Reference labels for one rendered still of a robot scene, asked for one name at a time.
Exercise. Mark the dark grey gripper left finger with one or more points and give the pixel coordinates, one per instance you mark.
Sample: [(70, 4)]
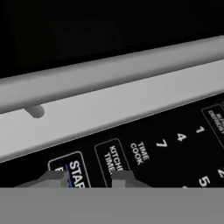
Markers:
[(54, 179)]

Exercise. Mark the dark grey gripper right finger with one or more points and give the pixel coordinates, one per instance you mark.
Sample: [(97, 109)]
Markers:
[(124, 179)]

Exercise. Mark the microwave start button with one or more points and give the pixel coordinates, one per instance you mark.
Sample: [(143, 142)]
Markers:
[(76, 170)]

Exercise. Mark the black microwave oven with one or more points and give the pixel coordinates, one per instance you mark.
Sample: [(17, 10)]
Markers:
[(175, 157)]

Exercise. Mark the microwave door with dark window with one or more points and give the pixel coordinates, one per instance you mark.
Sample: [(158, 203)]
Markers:
[(93, 121)]

